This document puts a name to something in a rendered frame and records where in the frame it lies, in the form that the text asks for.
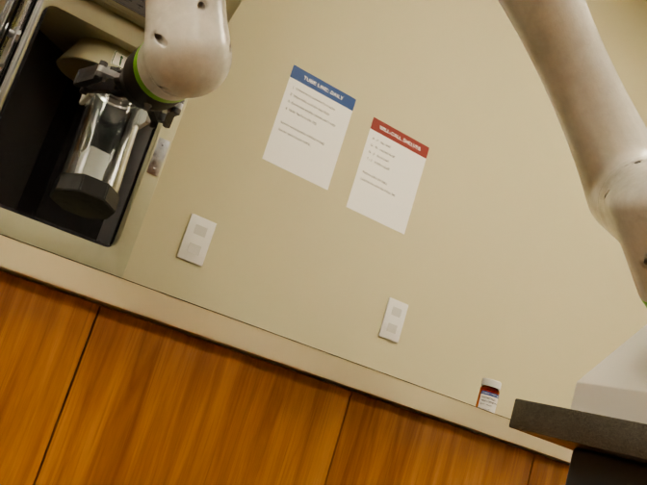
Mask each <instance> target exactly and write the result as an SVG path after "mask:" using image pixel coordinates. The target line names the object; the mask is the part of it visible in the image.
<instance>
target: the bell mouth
mask: <svg viewBox="0 0 647 485"><path fill-rule="evenodd" d="M130 54H131V53H130V52H128V51H126V50H125V49H123V48H121V47H119V46H117V45H114V44H112V43H109V42H108V41H105V40H101V39H97V38H81V39H79V40H78V41H77V42H76V43H75V44H74V45H73V46H71V47H70V48H69V49H68V50H67V51H66V52H64V53H63V54H62V56H61V57H60V58H58V59H57V61H56V64H57V66H58V68H59V70H60V71H61V72H62V73H63V74H64V75H65V76H66V77H68V78H69V79H70V80H72V81H73V82H74V79H75V77H76V74H77V72H78V70H79V69H82V68H86V67H89V66H92V65H96V64H99V62H100V61H101V60H102V61H105V62H107V63H108V66H115V67H120V68H123V67H124V64H125V61H126V59H127V58H128V56H129V55H130Z"/></svg>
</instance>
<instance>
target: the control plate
mask: <svg viewBox="0 0 647 485"><path fill-rule="evenodd" d="M114 1H116V2H117V3H119V4H120V5H122V6H124V7H126V8H128V9H129V10H131V11H133V12H135V13H138V14H140V15H141V16H143V17H145V2H144V3H142V2H141V0H114Z"/></svg>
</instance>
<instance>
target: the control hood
mask: <svg viewBox="0 0 647 485"><path fill-rule="evenodd" d="M92 1H94V2H96V3H97V4H99V5H101V6H103V7H105V8H107V9H109V10H111V11H112V12H114V13H117V14H119V15H121V16H123V17H125V18H127V19H128V20H130V21H132V22H134V23H136V24H138V25H140V26H142V27H143V28H144V29H145V17H143V16H141V15H140V14H138V13H135V12H133V11H131V10H129V9H128V8H126V7H124V6H122V5H120V4H119V3H117V2H116V1H114V0H92ZM242 1H243V0H225V2H226V13H227V22H229V21H230V19H231V18H232V16H233V14H234V13H235V11H236V10H237V9H238V7H239V6H240V4H241V3H242Z"/></svg>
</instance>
